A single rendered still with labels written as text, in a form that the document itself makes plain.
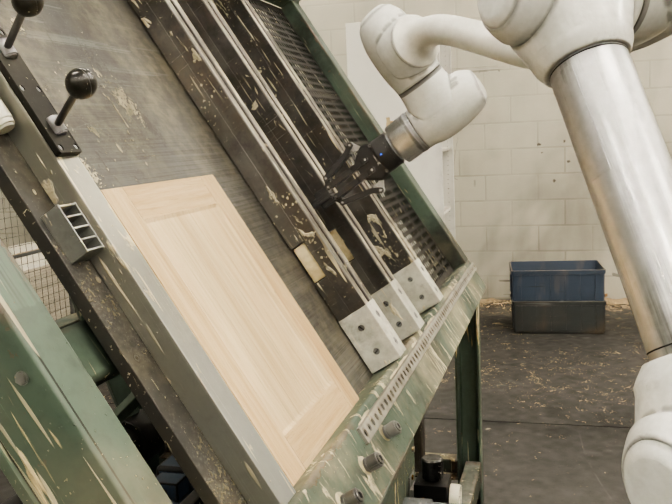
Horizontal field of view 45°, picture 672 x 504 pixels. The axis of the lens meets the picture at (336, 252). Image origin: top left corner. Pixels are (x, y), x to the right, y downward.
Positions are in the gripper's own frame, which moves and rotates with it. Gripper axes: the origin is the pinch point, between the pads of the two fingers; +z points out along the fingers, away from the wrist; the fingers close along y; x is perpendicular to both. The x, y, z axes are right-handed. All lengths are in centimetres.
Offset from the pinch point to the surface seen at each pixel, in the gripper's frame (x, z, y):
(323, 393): 40, 6, -31
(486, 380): -269, 56, -104
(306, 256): 11.5, 5.2, -8.6
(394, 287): -12.0, 0.1, -24.5
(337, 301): 11.7, 5.1, -19.6
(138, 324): 75, 7, -7
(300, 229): 11.9, 2.9, -3.5
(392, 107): -336, 22, 57
